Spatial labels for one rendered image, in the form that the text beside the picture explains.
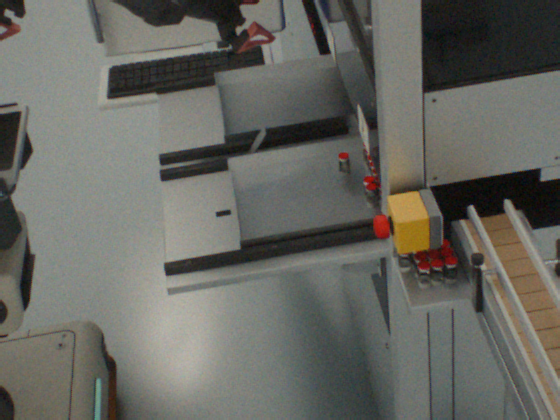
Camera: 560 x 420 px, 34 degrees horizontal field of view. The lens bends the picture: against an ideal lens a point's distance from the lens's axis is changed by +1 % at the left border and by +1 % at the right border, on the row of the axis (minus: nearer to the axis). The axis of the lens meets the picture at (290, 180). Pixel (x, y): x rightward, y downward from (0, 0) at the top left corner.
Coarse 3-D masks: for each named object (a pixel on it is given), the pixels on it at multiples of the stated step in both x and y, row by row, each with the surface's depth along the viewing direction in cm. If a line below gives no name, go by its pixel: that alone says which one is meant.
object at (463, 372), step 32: (288, 32) 315; (448, 224) 167; (544, 224) 165; (352, 288) 245; (448, 320) 175; (384, 352) 198; (448, 352) 180; (480, 352) 182; (384, 384) 209; (448, 384) 186; (480, 384) 188; (384, 416) 221; (448, 416) 192; (480, 416) 194
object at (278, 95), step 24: (240, 72) 212; (264, 72) 213; (288, 72) 214; (312, 72) 214; (336, 72) 213; (240, 96) 209; (264, 96) 208; (288, 96) 207; (312, 96) 206; (336, 96) 205; (240, 120) 201; (264, 120) 200; (288, 120) 199; (312, 120) 192; (336, 120) 193
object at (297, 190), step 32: (256, 160) 186; (288, 160) 187; (320, 160) 186; (352, 160) 185; (256, 192) 180; (288, 192) 179; (320, 192) 178; (352, 192) 177; (256, 224) 172; (288, 224) 171; (320, 224) 170; (352, 224) 166
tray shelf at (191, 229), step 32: (160, 96) 213; (192, 96) 211; (160, 128) 202; (192, 128) 201; (352, 128) 194; (192, 160) 191; (192, 192) 183; (224, 192) 182; (192, 224) 175; (224, 224) 174; (192, 256) 168; (288, 256) 165; (320, 256) 164; (352, 256) 164; (384, 256) 165; (192, 288) 163
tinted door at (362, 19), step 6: (348, 0) 169; (354, 0) 161; (360, 0) 154; (366, 0) 148; (354, 6) 162; (360, 6) 155; (366, 6) 149; (354, 12) 163; (360, 12) 156; (366, 12) 150; (360, 18) 158; (366, 18) 151; (360, 24) 159; (366, 24) 152; (360, 30) 159; (366, 30) 153; (366, 36) 154; (366, 42) 155
